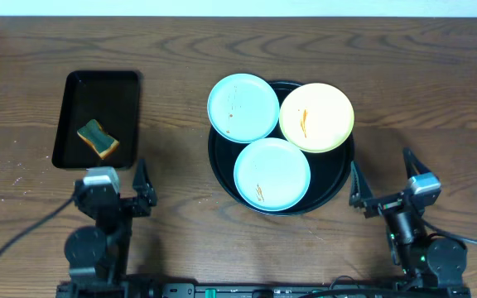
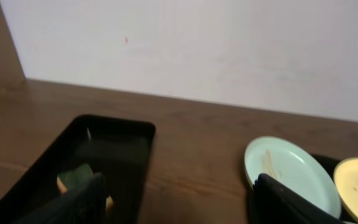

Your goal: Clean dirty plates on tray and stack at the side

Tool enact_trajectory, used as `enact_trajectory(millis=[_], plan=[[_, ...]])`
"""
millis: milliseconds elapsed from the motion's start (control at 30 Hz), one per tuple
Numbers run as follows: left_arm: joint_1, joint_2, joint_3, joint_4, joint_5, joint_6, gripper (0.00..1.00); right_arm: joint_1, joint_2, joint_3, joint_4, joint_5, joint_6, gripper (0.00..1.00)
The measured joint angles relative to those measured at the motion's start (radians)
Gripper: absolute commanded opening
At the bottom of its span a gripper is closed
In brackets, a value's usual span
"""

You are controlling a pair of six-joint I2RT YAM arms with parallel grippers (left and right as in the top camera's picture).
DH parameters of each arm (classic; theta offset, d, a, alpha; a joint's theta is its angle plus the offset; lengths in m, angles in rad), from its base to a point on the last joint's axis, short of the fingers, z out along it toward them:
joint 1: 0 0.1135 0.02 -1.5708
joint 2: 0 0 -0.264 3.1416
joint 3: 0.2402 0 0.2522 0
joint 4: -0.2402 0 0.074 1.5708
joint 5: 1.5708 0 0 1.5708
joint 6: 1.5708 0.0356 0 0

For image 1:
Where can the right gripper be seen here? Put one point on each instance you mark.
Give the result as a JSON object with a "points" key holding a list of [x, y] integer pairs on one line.
{"points": [[383, 205]]}

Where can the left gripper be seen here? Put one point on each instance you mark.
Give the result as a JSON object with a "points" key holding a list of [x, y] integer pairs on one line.
{"points": [[146, 189]]}

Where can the green and yellow sponge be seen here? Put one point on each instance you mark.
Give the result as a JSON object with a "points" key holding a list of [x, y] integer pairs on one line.
{"points": [[93, 134]]}

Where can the light blue plate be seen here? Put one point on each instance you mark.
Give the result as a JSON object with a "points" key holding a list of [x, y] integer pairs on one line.
{"points": [[243, 108], [272, 174]]}

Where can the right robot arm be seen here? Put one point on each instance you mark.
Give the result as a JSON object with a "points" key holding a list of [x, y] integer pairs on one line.
{"points": [[433, 263]]}

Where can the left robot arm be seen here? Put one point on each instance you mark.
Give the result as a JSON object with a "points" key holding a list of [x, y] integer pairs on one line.
{"points": [[98, 254]]}

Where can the round black tray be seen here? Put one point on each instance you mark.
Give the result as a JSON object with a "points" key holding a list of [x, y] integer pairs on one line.
{"points": [[329, 170]]}

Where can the black rectangular tray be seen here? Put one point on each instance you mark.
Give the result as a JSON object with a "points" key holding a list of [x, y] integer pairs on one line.
{"points": [[111, 97]]}

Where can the yellow plate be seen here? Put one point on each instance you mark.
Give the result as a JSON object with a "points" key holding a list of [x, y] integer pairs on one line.
{"points": [[316, 117]]}

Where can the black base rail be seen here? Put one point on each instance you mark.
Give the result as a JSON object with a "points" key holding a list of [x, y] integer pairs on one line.
{"points": [[186, 290]]}

